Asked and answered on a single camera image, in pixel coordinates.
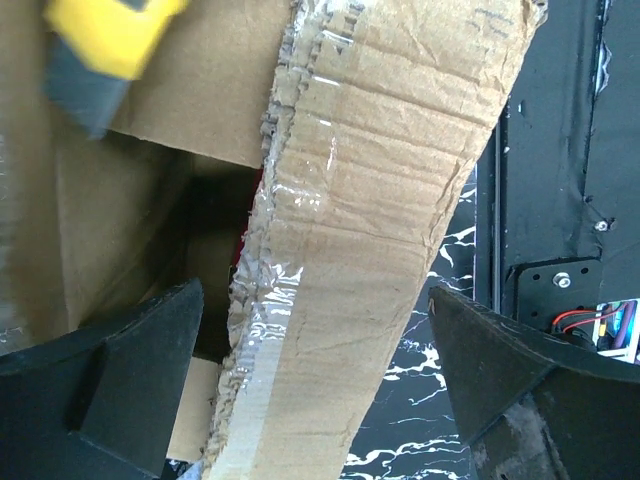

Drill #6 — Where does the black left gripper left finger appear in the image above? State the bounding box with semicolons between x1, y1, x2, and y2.
1;279;203;480

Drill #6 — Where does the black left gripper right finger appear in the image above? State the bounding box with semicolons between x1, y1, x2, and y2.
429;287;639;479

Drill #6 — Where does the brown cardboard express box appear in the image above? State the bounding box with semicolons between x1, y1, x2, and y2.
1;1;548;479

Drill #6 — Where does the yellow utility knife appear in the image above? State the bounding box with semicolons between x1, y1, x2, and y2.
44;0;189;139

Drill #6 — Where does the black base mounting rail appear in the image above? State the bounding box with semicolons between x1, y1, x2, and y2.
473;1;639;363

